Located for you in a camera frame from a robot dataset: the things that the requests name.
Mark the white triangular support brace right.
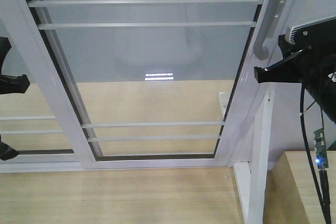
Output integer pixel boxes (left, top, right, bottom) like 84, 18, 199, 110
218, 90, 276, 224

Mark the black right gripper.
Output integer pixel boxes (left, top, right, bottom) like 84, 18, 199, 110
254, 34, 335, 122

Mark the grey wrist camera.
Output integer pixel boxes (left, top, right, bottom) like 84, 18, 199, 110
285, 16, 335, 47

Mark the grey curved door handle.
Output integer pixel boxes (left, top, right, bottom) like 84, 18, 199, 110
253, 0, 287, 60

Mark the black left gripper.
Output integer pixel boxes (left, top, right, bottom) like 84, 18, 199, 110
0, 37, 30, 94

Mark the white framed sliding glass door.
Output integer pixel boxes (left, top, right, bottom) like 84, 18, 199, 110
1, 0, 293, 169

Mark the green circuit board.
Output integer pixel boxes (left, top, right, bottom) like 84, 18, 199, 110
313, 128, 329, 170

